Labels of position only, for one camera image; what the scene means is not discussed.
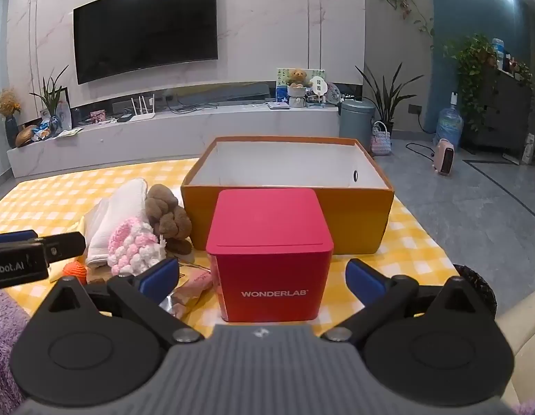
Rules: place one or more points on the grey pot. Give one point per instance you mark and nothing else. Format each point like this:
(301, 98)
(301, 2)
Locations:
(298, 97)

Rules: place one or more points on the green printed card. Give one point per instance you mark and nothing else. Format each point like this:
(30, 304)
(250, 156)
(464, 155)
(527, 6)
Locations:
(282, 75)

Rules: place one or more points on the black wall television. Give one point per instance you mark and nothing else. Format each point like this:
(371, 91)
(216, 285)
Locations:
(142, 26)

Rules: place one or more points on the blue-capped bottle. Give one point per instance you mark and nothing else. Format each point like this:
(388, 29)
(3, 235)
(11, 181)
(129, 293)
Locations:
(497, 52)

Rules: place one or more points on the long-leaf potted plant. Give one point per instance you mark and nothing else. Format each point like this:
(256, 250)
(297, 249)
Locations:
(386, 99)

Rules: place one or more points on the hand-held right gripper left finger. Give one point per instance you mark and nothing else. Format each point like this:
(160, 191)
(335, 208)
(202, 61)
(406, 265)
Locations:
(159, 276)

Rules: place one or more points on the white router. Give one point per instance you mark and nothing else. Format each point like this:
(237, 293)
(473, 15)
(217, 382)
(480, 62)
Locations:
(135, 117)

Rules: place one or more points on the white towel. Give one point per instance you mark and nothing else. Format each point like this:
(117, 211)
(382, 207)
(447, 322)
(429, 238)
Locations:
(116, 216)

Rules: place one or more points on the black wall socket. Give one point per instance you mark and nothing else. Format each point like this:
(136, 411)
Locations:
(414, 108)

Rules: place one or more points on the snack bags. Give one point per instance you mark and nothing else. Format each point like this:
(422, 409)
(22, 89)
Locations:
(47, 129)

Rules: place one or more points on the pothos plant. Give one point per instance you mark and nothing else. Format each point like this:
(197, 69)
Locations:
(470, 65)

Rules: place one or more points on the blue water jug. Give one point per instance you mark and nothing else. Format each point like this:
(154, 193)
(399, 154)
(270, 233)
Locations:
(448, 127)

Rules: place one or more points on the yellow checkered tablecloth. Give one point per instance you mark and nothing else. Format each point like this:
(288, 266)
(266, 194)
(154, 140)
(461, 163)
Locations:
(55, 190)

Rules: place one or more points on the orange knit ball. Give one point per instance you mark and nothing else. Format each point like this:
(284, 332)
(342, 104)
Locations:
(75, 270)

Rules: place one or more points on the pastel woven bag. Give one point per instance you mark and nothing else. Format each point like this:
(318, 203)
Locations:
(381, 142)

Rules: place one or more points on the pink white knit piece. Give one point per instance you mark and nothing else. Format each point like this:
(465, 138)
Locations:
(133, 246)

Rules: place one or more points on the green plant glass vase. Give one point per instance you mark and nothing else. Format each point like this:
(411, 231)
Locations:
(51, 90)

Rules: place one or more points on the pink photo card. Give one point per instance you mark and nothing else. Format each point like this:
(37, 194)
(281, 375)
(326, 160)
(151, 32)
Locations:
(98, 116)

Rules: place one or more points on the white marble TV console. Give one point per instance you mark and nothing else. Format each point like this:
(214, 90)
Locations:
(185, 138)

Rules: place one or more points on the loose papers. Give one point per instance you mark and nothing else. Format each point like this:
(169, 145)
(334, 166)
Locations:
(70, 132)

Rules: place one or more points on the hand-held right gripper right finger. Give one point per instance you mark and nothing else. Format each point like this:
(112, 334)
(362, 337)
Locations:
(362, 279)

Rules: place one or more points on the orange cardboard box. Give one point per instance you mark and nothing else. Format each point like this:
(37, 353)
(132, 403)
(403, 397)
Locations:
(349, 220)

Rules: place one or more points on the grey trash can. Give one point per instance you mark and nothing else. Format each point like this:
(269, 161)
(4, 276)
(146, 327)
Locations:
(356, 123)

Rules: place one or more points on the decorative plate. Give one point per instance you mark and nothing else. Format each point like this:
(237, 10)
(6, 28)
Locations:
(334, 94)

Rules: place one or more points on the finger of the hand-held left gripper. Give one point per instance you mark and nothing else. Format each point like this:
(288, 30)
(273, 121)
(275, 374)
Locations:
(12, 237)
(64, 245)

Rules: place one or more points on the purple fuzzy clothing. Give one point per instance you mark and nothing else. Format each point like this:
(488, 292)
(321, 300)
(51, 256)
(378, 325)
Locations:
(8, 346)

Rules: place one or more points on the hanging vine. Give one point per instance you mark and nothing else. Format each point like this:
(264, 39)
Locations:
(401, 0)

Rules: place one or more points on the brown teddy bear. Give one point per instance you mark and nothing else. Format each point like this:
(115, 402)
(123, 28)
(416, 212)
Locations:
(298, 78)

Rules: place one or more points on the dark cabinet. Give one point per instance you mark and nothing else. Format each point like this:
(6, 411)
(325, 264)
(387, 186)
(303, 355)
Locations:
(505, 112)

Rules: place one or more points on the cream sofa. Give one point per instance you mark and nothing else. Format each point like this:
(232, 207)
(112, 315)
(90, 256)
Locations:
(522, 341)

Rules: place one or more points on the brown bread loaf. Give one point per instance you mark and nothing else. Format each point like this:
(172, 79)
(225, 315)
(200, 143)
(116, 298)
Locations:
(25, 136)

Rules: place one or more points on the pink heater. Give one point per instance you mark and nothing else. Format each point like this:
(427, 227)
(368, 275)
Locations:
(443, 158)

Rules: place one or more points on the red square box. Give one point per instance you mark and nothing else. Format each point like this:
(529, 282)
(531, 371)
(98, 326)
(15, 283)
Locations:
(267, 263)

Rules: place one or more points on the black furry cushion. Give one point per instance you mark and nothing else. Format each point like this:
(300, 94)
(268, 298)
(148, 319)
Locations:
(477, 281)

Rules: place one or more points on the vase with dried flowers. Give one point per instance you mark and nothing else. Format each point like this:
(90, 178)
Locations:
(10, 132)

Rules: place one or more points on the pink packet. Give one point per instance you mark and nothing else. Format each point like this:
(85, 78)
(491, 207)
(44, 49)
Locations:
(196, 285)

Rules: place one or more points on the round white fan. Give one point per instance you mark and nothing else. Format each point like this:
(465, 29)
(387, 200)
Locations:
(318, 85)

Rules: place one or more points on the white tablet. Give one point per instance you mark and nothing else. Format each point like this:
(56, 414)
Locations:
(278, 105)

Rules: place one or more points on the brown plush toy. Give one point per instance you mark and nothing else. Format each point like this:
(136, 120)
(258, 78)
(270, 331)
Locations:
(168, 220)

